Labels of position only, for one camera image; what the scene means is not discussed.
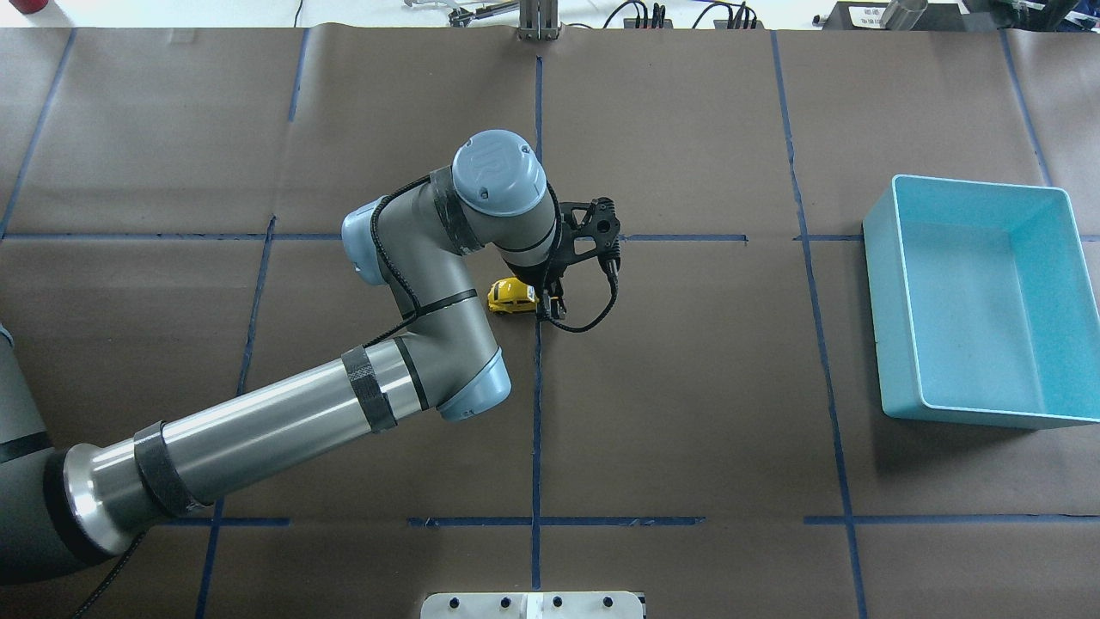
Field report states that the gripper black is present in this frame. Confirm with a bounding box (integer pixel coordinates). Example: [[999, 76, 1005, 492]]
[[512, 248, 567, 321]]

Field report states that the yellow beetle toy car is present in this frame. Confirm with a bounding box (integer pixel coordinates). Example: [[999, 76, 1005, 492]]
[[486, 277, 539, 316]]

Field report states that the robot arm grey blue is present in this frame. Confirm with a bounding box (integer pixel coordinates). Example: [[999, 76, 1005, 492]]
[[1, 129, 560, 585]]

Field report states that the turquoise plastic bin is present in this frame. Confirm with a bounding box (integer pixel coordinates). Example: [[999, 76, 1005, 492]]
[[864, 174, 1099, 430]]

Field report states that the small metal cup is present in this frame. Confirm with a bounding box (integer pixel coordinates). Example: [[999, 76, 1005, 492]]
[[879, 0, 930, 32]]

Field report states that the red cylinder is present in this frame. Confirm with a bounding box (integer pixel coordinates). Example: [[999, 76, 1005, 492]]
[[8, 0, 50, 15]]

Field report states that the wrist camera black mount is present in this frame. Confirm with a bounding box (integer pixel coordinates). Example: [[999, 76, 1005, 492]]
[[549, 197, 622, 281]]

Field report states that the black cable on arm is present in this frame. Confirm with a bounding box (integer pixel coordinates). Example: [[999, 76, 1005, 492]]
[[370, 176, 622, 349]]

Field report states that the aluminium frame post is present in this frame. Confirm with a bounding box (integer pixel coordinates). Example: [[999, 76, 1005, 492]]
[[517, 0, 561, 40]]

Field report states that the white camera mast with base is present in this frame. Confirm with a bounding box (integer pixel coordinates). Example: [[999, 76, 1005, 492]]
[[419, 592, 647, 618]]

